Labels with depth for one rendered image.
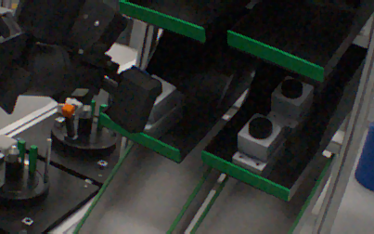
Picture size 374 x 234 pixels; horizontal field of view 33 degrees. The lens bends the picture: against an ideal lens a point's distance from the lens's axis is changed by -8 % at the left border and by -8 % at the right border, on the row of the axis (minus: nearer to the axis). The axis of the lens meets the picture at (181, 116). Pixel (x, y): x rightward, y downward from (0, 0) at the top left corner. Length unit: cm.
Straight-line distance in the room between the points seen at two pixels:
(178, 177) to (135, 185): 7
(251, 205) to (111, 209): 21
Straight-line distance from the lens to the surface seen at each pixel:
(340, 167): 92
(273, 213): 95
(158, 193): 98
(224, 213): 97
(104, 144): 130
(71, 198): 115
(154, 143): 85
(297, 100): 85
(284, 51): 80
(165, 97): 85
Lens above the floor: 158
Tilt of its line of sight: 23 degrees down
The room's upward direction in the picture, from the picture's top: 12 degrees clockwise
